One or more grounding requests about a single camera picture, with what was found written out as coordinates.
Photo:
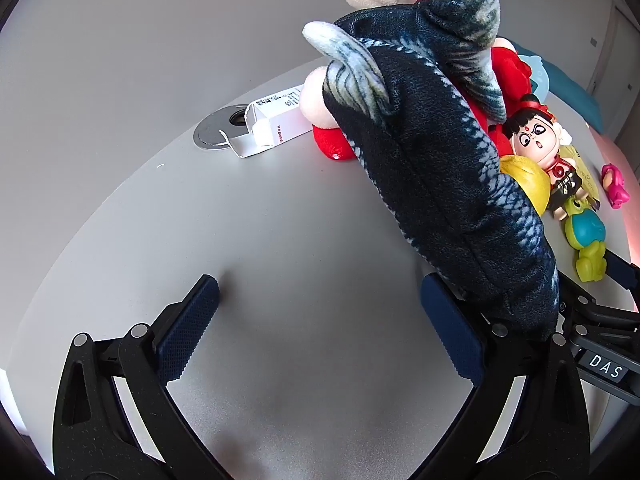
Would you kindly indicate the green and blue toy figure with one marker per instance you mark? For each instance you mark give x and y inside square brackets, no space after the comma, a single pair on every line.
[585,230]

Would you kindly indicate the dark blue fish plush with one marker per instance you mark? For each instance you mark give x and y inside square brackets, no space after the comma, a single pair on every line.
[425,160]

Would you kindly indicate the white wardrobe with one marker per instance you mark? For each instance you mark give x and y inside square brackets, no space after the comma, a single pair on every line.
[625,60]

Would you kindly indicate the yellow-green pouch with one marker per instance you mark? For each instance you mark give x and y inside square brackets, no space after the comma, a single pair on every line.
[585,175]

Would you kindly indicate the red and cream plush doll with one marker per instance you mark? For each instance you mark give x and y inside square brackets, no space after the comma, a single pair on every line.
[332,142]

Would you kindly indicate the teal pillow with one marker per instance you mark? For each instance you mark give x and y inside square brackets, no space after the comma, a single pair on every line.
[570,92]

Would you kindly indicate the small pink toy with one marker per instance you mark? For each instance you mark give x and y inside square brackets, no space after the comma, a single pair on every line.
[615,185]

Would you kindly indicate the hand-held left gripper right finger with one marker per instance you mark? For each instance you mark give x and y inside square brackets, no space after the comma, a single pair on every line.
[450,332]

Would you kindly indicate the white carton box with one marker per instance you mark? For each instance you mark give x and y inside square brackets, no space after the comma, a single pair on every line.
[280,120]

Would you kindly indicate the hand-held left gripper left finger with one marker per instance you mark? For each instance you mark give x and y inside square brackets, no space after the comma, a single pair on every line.
[187,330]

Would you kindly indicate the black-haired doll figurine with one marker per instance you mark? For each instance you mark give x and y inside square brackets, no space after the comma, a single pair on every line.
[532,137]

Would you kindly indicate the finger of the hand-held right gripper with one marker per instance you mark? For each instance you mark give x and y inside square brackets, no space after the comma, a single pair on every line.
[577,302]
[625,272]

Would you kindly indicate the bed with pink sheet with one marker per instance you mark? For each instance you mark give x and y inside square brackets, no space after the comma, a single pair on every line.
[632,160]

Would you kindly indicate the light blue plush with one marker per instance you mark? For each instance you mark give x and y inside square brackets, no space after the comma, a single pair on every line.
[537,75]

